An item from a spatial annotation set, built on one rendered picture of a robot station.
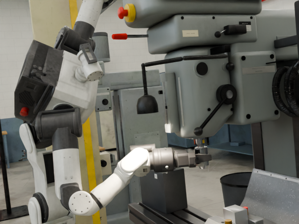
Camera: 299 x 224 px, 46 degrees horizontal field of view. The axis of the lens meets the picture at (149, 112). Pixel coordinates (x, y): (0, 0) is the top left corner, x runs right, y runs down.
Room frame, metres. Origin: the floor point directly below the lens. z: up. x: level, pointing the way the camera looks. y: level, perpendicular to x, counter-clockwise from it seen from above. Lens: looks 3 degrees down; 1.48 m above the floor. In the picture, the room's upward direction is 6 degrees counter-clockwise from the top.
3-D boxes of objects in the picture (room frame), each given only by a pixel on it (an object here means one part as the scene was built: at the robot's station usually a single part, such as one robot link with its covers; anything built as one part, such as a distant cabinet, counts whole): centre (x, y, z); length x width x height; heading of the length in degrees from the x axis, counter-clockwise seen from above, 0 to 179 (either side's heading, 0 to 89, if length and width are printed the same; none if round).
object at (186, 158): (1.29, -0.09, 1.23); 0.13 x 0.12 x 0.10; 1
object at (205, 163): (1.29, -0.18, 1.23); 0.05 x 0.05 x 0.06
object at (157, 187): (1.67, -0.03, 1.04); 0.22 x 0.12 x 0.20; 31
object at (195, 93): (1.29, -0.18, 1.47); 0.21 x 0.19 x 0.32; 24
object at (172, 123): (1.24, -0.08, 1.44); 0.04 x 0.04 x 0.21; 24
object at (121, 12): (1.19, 0.06, 1.76); 0.04 x 0.03 x 0.04; 24
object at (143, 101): (1.18, 0.01, 1.45); 0.07 x 0.07 x 0.06
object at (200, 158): (1.26, -0.18, 1.23); 0.06 x 0.02 x 0.03; 91
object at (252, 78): (1.37, -0.36, 1.47); 0.24 x 0.19 x 0.26; 24
